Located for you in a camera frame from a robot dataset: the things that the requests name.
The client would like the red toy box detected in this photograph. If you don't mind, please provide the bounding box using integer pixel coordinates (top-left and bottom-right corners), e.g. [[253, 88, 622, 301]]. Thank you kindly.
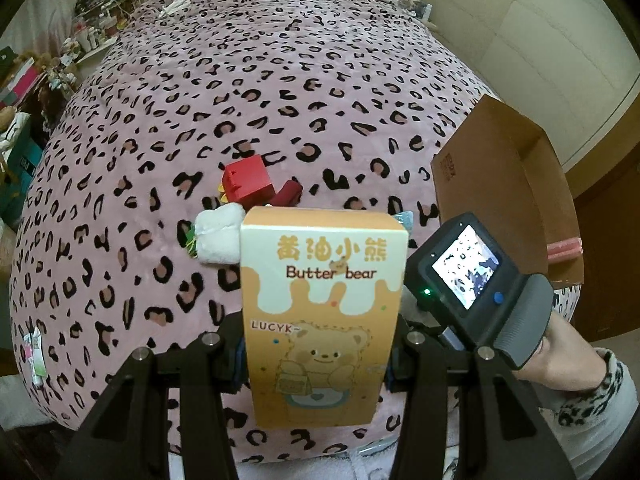
[[222, 155, 276, 209]]

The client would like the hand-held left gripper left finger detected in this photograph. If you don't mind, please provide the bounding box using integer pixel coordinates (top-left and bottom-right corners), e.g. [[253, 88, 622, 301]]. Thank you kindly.
[[55, 312, 249, 480]]

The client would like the brown cardboard box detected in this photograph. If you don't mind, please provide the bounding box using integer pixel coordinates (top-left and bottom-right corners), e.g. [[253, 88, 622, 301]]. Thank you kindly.
[[430, 93, 586, 289]]

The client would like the pink leopard print blanket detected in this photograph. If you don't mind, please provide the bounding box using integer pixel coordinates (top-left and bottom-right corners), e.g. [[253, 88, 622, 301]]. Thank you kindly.
[[9, 0, 587, 467]]

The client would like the dark red small pouch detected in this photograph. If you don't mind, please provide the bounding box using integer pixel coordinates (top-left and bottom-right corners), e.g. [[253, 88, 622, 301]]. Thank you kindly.
[[272, 179, 304, 209]]

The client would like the white radish plush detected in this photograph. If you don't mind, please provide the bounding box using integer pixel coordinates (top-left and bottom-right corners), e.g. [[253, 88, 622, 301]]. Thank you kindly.
[[192, 202, 246, 265]]

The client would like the person's right hand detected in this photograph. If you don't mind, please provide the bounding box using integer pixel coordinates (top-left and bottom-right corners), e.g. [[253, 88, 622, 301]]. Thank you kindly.
[[515, 317, 610, 403]]

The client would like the orange bear print carton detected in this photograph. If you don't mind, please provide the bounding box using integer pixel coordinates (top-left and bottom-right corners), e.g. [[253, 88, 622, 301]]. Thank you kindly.
[[239, 205, 409, 429]]

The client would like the small green white packet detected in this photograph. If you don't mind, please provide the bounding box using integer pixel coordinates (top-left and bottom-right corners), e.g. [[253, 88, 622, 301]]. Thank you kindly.
[[22, 327, 49, 387]]

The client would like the cluttered white shelf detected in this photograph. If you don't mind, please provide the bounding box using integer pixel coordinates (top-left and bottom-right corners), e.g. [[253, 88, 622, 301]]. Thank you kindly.
[[70, 0, 142, 64]]

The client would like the pink fabric strip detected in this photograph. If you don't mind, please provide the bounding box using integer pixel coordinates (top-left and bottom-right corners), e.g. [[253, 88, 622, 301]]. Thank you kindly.
[[545, 237, 584, 264]]

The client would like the teal storage box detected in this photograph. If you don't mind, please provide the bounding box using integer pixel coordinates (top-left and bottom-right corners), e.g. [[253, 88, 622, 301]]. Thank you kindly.
[[0, 132, 47, 222]]

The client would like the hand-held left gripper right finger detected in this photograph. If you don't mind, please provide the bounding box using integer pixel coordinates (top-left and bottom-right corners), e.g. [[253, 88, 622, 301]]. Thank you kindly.
[[385, 317, 576, 480]]

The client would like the white panelled wardrobe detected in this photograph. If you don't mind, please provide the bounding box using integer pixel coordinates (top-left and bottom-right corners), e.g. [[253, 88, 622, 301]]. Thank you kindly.
[[434, 0, 640, 171]]

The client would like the pink red box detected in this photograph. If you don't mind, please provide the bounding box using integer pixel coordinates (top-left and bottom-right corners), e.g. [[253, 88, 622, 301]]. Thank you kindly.
[[0, 56, 39, 107]]

